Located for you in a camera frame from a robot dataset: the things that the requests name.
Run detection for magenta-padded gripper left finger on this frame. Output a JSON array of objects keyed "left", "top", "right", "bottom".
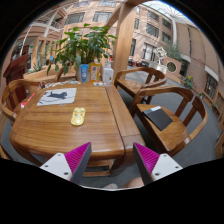
[{"left": 39, "top": 142, "right": 93, "bottom": 185}]

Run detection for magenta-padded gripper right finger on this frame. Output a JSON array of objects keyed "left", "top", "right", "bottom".
[{"left": 132, "top": 142, "right": 184, "bottom": 186}]

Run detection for yellow computer mouse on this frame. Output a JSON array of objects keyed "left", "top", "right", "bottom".
[{"left": 70, "top": 107, "right": 87, "bottom": 127}]

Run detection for white cat-print mouse pad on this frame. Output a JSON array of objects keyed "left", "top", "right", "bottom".
[{"left": 36, "top": 87, "right": 78, "bottom": 107}]

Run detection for wooden armchair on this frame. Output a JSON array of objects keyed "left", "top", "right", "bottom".
[
  {"left": 130, "top": 85, "right": 209, "bottom": 158},
  {"left": 54, "top": 68, "right": 78, "bottom": 83},
  {"left": 0, "top": 78, "right": 43, "bottom": 123},
  {"left": 113, "top": 66, "right": 168, "bottom": 104}
]

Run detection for black notebook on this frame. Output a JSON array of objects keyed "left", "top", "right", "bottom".
[{"left": 142, "top": 106, "right": 174, "bottom": 132}]

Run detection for yellow flowering potted plant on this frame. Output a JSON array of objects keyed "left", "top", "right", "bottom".
[{"left": 184, "top": 75, "right": 194, "bottom": 89}]

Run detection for long wooden planter box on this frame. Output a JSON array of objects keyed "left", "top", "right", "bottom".
[{"left": 23, "top": 68, "right": 78, "bottom": 83}]

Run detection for blue tube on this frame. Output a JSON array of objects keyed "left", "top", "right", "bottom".
[{"left": 80, "top": 63, "right": 90, "bottom": 84}]

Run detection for yellow detergent bottle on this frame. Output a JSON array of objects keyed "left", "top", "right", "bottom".
[{"left": 90, "top": 58, "right": 101, "bottom": 83}]

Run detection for white pump bottle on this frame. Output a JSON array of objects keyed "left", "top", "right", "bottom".
[{"left": 102, "top": 60, "right": 115, "bottom": 85}]

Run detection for white abstract sculpture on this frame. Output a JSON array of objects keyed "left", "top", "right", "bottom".
[{"left": 153, "top": 46, "right": 168, "bottom": 66}]

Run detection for green potted plant white pot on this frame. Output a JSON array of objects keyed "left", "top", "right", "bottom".
[{"left": 46, "top": 23, "right": 118, "bottom": 82}]

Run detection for dark red wooden pedestal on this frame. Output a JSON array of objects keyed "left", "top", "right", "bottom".
[{"left": 2, "top": 54, "right": 30, "bottom": 94}]

